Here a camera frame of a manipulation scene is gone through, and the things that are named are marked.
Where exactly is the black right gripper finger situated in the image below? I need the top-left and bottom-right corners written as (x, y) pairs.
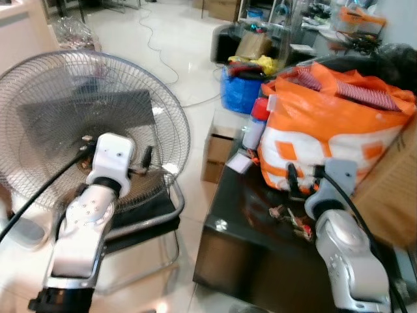
top-left (286, 162), bottom-right (302, 198)

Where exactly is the key bunch with red tag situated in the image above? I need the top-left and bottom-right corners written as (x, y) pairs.
top-left (269, 204), bottom-right (315, 242)

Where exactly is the orange and white plastic bag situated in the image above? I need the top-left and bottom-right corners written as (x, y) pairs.
top-left (258, 61), bottom-right (417, 194)

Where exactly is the white paper card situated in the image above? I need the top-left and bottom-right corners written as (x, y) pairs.
top-left (225, 152), bottom-right (255, 175)

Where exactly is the white bottle with red cap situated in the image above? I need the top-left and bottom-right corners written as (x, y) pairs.
top-left (242, 97), bottom-right (272, 151)

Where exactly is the small brown cardboard box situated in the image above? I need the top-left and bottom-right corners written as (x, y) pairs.
top-left (201, 125), bottom-right (243, 185)

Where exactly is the glossy black table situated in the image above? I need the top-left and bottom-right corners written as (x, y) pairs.
top-left (193, 151), bottom-right (417, 313)

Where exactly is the large brown cardboard box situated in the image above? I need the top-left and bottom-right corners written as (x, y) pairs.
top-left (351, 117), bottom-right (417, 254)

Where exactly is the blue plastic bag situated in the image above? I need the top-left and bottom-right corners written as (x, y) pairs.
top-left (220, 64), bottom-right (266, 116)

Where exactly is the red striped cloth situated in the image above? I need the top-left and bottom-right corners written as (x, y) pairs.
top-left (295, 68), bottom-right (403, 113)

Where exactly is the yellow cloth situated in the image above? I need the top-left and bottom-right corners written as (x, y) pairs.
top-left (244, 55), bottom-right (281, 76)

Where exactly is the brown paper bag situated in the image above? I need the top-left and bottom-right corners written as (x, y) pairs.
top-left (235, 31), bottom-right (274, 61)

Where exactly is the black bin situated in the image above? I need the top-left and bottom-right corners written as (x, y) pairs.
top-left (210, 24), bottom-right (243, 65)

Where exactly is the clear crumpled plastic wrap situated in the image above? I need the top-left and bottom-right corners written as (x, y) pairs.
top-left (51, 16), bottom-right (100, 52)

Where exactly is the black fuzzy cloth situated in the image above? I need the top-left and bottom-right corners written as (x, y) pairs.
top-left (324, 44), bottom-right (417, 93)

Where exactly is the small orange bag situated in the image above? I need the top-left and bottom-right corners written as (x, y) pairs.
top-left (335, 6), bottom-right (388, 37)

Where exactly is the white cabinet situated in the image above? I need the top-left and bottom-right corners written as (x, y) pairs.
top-left (0, 0), bottom-right (61, 76)

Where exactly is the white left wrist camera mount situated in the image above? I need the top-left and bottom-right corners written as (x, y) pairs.
top-left (86, 133), bottom-right (136, 197)

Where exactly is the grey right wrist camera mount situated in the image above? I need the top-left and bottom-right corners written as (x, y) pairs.
top-left (318, 158), bottom-right (358, 204)

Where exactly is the black chair with chrome frame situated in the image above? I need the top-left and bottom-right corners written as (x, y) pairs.
top-left (91, 179), bottom-right (187, 295)

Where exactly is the wire guard electric fan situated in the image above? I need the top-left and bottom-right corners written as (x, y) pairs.
top-left (0, 50), bottom-right (192, 211)

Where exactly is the thin cable on floor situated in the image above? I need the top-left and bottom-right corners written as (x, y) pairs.
top-left (138, 5), bottom-right (223, 109)

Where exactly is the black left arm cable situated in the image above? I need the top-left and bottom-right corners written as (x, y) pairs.
top-left (0, 149), bottom-right (93, 243)

